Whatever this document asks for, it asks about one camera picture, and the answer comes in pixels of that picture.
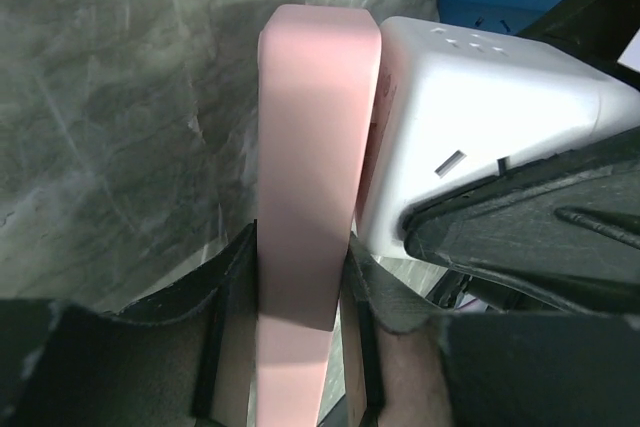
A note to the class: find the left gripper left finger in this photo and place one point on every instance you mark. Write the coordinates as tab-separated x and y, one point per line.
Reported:
182	356

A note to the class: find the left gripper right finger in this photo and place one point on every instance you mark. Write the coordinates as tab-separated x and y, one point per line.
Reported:
409	363

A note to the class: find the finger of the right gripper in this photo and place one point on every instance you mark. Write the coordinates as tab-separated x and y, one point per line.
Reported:
593	31
563	230

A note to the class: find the white cube adapter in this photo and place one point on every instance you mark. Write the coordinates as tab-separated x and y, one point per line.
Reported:
453	105

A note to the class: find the pink power strip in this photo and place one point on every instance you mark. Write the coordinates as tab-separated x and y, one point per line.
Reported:
318	69

